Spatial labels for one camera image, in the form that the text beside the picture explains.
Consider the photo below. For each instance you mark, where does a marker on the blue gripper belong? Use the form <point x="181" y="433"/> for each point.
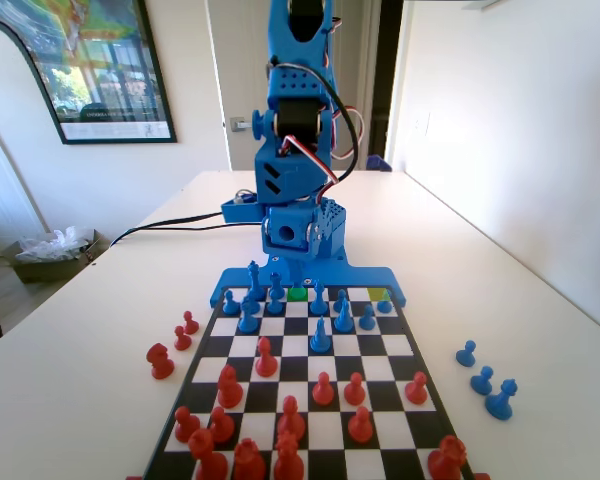
<point x="283" y="234"/>

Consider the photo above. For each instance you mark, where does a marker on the blue chess queen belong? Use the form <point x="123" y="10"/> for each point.
<point x="275" y="282"/>

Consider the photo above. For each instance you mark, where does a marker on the tall blue chess piece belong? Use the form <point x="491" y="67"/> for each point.
<point x="248" y="322"/>
<point x="319" y="302"/>
<point x="343" y="320"/>
<point x="320" y="340"/>

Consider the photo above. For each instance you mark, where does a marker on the blue chess pawn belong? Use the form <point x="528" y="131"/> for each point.
<point x="366" y="320"/>
<point x="465" y="355"/>
<point x="256" y="305"/>
<point x="273" y="306"/>
<point x="384" y="305"/>
<point x="230" y="304"/>
<point x="481" y="382"/>
<point x="337" y="296"/>

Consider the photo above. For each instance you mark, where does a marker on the blue chess king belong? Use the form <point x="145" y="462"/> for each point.
<point x="254" y="285"/>

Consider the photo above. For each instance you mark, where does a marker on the tall red chess piece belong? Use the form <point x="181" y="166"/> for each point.
<point x="266" y="360"/>
<point x="290" y="415"/>
<point x="229" y="390"/>

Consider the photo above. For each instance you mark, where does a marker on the red chess pawn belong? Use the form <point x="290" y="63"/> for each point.
<point x="185" y="426"/>
<point x="354" y="392"/>
<point x="221" y="427"/>
<point x="323" y="392"/>
<point x="416" y="391"/>
<point x="360" y="427"/>
<point x="182" y="340"/>
<point x="190" y="324"/>

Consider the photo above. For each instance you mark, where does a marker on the captured red knight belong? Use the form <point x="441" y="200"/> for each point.
<point x="159" y="362"/>

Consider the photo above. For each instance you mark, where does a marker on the large red chess piece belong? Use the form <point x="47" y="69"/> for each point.
<point x="249" y="462"/>
<point x="206" y="457"/>
<point x="287" y="460"/>
<point x="447" y="460"/>

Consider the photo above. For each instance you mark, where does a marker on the captured blue pawn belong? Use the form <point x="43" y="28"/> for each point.
<point x="500" y="402"/>

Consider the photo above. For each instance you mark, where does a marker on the black white chessboard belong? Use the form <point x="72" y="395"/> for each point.
<point x="295" y="346"/>

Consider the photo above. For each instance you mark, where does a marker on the small dark blue object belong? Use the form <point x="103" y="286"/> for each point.
<point x="378" y="164"/>

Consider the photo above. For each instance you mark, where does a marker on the white door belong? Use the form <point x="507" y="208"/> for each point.
<point x="240" y="60"/>

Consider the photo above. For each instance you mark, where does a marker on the clear plastic wrapping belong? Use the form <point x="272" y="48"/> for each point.
<point x="55" y="245"/>

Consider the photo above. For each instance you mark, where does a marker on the cardboard box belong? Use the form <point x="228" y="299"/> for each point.
<point x="40" y="272"/>

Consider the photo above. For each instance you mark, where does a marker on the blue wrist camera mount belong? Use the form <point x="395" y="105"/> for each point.
<point x="280" y="217"/>

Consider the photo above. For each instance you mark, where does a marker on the framed wall poster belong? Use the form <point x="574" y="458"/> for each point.
<point x="105" y="75"/>

